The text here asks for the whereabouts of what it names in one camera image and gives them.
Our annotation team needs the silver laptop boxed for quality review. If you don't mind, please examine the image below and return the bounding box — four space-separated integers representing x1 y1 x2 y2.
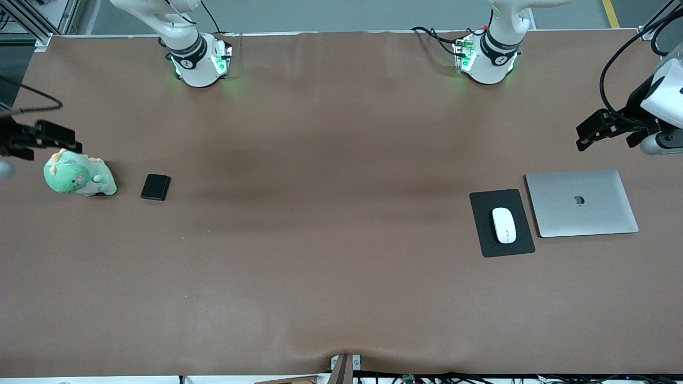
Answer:
525 170 640 238

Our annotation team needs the black mouse pad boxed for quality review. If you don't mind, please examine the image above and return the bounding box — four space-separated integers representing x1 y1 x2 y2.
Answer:
469 188 536 259

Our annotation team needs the white computer mouse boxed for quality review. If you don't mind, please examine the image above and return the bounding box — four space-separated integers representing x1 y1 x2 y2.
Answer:
491 207 518 245

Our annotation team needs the brown table cover mat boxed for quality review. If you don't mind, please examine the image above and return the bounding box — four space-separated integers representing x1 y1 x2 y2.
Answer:
0 29 683 377

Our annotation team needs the metal mount bracket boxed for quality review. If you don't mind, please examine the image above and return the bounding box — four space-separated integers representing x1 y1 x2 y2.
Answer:
330 354 362 384

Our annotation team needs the green dinosaur plush toy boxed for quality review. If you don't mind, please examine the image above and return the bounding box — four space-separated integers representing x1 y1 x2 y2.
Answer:
43 147 118 197

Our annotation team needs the black phone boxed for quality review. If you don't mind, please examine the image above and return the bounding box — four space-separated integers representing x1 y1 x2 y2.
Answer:
140 174 171 202

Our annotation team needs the black arm base cable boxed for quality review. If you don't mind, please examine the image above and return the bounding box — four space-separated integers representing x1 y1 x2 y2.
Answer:
427 26 475 41
411 26 459 57
200 0 223 35

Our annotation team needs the aluminium frame profile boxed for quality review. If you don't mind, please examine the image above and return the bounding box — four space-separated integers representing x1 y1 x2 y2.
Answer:
638 0 683 41
0 0 81 51

